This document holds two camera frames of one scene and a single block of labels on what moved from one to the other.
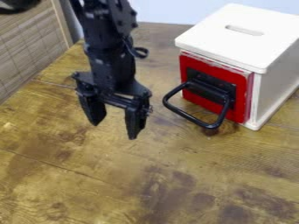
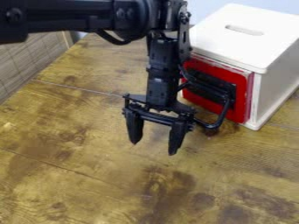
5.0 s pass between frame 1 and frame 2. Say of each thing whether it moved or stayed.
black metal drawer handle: stayed
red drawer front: stayed
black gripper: moved
